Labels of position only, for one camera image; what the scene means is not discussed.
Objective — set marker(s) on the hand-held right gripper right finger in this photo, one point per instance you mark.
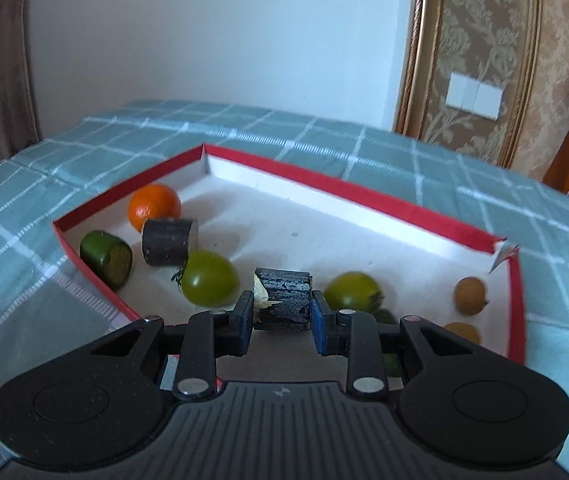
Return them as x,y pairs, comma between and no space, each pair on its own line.
323,327

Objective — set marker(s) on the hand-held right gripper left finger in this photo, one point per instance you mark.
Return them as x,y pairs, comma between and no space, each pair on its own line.
242,327

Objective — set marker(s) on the green tomato with stalk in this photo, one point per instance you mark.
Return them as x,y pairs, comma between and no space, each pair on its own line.
209,277

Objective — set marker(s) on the green avocado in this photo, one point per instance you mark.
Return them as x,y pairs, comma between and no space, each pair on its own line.
385,316

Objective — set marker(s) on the dark sugarcane piece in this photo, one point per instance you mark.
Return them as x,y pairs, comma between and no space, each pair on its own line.
167,242

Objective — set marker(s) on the red cardboard box tray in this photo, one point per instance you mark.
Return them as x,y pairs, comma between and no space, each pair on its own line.
314,210

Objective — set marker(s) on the brown longan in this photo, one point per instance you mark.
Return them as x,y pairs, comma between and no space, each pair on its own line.
470,296
461,332

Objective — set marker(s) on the green cucumber piece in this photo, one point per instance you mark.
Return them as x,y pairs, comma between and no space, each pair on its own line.
99,255

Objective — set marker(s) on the orange mandarin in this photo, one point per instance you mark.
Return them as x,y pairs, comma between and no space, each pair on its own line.
152,205

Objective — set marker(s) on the green checked bedsheet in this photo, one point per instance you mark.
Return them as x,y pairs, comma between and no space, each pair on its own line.
89,145

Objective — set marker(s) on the gold framed wallpaper panel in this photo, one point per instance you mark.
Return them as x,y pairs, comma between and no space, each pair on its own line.
479,20

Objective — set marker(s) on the white wall switch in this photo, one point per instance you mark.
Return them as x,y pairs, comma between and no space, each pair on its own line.
474,96

